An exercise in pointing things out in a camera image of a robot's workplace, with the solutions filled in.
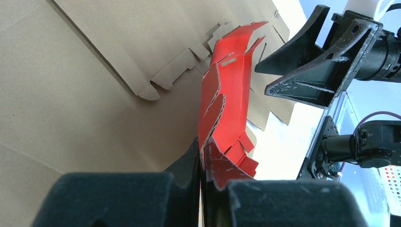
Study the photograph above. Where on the large flat cardboard sheet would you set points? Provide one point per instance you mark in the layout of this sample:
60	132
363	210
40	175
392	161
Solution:
106	85

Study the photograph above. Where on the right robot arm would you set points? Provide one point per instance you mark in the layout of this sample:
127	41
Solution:
372	144

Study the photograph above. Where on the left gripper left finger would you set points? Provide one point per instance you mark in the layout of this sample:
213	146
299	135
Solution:
184	194

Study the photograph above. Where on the red paper box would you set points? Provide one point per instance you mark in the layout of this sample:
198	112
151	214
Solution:
225	93

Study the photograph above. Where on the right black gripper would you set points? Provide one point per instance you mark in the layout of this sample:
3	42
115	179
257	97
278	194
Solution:
356	47

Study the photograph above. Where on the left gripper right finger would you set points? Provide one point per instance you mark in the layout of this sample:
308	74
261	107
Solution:
217	172

